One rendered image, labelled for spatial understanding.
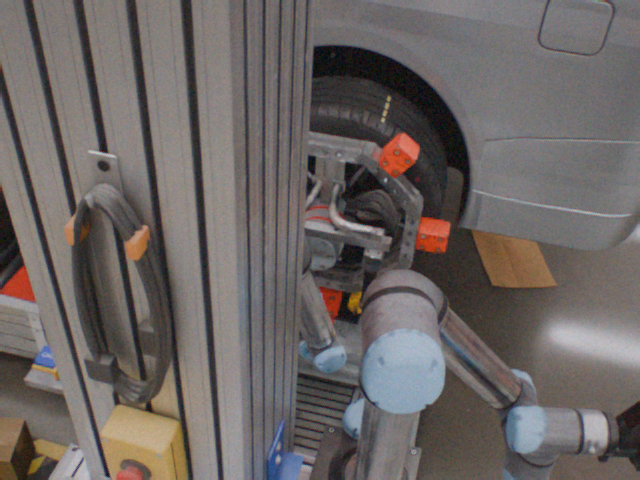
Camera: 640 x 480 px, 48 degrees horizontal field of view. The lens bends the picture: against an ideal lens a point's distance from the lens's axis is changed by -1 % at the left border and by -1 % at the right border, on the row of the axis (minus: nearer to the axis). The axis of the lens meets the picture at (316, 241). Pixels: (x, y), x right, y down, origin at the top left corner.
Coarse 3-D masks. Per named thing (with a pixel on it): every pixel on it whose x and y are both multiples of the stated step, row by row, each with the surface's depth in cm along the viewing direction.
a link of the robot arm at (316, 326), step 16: (304, 240) 143; (304, 256) 143; (304, 272) 144; (304, 288) 149; (304, 304) 152; (320, 304) 155; (304, 320) 156; (320, 320) 157; (304, 336) 162; (320, 336) 161; (336, 336) 167; (320, 352) 165; (336, 352) 165; (320, 368) 166; (336, 368) 168
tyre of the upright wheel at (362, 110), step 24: (312, 96) 208; (336, 96) 206; (360, 96) 206; (384, 96) 210; (312, 120) 202; (336, 120) 200; (360, 120) 199; (384, 120) 201; (408, 120) 208; (384, 144) 201; (432, 144) 213; (408, 168) 205; (432, 168) 207; (432, 192) 208; (432, 216) 214
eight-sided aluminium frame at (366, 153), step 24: (312, 144) 197; (336, 144) 198; (360, 144) 199; (408, 192) 202; (408, 216) 205; (408, 240) 211; (384, 264) 223; (408, 264) 216; (336, 288) 231; (360, 288) 228
